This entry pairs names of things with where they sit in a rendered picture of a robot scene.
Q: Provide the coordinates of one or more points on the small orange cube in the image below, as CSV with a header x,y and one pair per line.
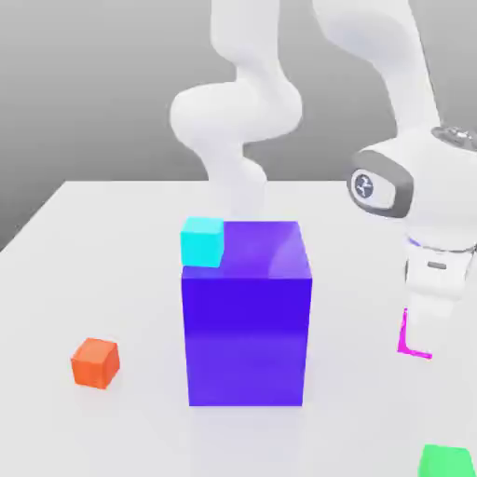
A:
x,y
95,365

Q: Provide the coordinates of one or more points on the small cyan cube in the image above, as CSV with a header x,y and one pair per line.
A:
x,y
201,244

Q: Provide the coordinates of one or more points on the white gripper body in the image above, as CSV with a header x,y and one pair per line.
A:
x,y
436,277

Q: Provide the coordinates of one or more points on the small green cube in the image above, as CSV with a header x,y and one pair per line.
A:
x,y
445,462

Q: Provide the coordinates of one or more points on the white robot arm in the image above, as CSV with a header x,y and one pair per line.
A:
x,y
238,111

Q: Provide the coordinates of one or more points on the small magenta cube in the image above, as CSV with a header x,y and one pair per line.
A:
x,y
403,343

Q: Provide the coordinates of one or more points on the large blue box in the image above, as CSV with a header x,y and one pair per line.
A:
x,y
246,335

